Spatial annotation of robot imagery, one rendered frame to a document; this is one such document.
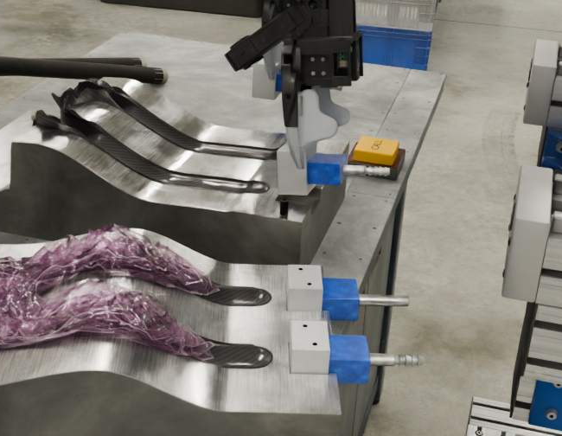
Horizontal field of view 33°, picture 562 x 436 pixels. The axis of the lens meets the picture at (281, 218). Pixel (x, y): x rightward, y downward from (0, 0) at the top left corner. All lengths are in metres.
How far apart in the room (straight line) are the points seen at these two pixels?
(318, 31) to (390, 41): 3.28
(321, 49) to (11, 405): 0.50
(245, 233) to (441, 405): 1.25
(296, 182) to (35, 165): 0.32
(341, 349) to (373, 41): 3.52
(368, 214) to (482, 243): 1.70
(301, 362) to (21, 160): 0.48
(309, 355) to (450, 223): 2.22
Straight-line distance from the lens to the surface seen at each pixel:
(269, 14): 1.35
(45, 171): 1.20
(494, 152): 3.68
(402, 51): 4.38
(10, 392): 0.87
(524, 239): 0.93
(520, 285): 0.96
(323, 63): 1.08
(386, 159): 1.43
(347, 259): 1.20
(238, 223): 1.12
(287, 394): 0.88
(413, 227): 3.03
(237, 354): 0.93
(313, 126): 1.09
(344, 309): 1.00
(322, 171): 1.11
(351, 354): 0.91
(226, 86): 1.77
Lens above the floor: 1.40
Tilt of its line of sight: 28 degrees down
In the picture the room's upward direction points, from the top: 3 degrees clockwise
